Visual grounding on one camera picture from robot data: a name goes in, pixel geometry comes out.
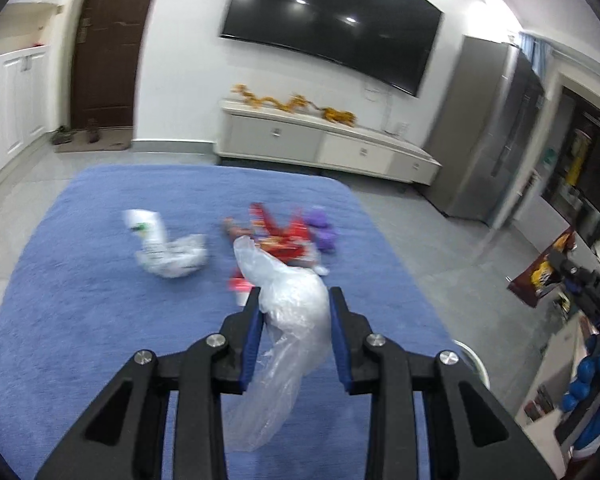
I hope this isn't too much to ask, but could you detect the brown snack bag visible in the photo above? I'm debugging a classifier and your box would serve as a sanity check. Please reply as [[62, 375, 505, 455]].
[[507, 228, 576, 308]]

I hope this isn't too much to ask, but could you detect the clear plastic bag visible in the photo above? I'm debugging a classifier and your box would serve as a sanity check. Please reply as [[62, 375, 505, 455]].
[[223, 236, 332, 452]]

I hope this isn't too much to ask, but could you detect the white trash bin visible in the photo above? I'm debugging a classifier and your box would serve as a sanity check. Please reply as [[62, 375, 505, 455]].
[[454, 339, 491, 390]]

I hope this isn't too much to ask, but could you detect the blue gloved hand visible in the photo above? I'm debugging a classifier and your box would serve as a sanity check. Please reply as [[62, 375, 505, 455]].
[[559, 334, 600, 461]]

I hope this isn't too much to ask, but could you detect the blue fluffy blanket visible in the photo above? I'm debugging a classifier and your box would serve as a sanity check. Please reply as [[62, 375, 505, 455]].
[[0, 166, 452, 479]]

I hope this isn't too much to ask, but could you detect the white printed plastic bag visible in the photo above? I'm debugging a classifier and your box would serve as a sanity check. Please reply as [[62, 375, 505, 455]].
[[122, 209, 209, 278]]

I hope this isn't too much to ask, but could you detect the grey refrigerator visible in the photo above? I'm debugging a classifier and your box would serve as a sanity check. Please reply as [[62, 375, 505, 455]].
[[425, 37, 544, 226]]

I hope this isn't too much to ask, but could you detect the red crumpled wrapper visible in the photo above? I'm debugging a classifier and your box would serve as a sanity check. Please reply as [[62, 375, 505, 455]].
[[222, 218, 254, 242]]

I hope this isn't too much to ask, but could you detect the purple wrapper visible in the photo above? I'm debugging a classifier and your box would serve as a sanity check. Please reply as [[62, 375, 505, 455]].
[[303, 207, 337, 252]]

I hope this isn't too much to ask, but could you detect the red snack bag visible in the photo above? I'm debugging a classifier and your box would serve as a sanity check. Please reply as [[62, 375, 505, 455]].
[[249, 203, 320, 268]]

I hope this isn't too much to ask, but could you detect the brown door mat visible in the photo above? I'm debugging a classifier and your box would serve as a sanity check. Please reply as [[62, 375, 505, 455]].
[[54, 127, 133, 153]]

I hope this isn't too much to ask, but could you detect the brown shoe left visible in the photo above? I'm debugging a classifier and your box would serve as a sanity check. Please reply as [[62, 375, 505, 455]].
[[50, 125, 73, 145]]

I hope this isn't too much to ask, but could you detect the brown shoe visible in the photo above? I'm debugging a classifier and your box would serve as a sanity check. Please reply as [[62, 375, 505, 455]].
[[50, 125, 73, 145], [86, 118, 100, 144]]

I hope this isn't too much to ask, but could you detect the golden tiger figurine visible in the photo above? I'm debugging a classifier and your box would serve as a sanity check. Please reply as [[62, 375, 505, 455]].
[[321, 107, 356, 128]]

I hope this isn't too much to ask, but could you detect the brown shoe right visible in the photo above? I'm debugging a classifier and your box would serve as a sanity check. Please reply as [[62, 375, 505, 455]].
[[86, 118, 100, 144]]

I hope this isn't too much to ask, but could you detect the golden dragon figurine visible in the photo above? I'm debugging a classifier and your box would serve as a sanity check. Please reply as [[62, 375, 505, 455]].
[[230, 83, 323, 113]]

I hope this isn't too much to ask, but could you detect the white tv cabinet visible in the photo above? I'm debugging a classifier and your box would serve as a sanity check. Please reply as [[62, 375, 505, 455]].
[[214, 101, 441, 185]]

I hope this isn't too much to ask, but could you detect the dark brown door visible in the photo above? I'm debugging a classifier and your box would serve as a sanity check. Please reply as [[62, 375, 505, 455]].
[[71, 0, 151, 129]]

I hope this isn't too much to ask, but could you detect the television cable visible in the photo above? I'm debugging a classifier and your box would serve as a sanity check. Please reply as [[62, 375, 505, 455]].
[[363, 83, 404, 137]]

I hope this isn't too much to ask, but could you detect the black wall television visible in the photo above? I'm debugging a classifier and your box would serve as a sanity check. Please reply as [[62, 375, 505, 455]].
[[221, 0, 442, 96]]

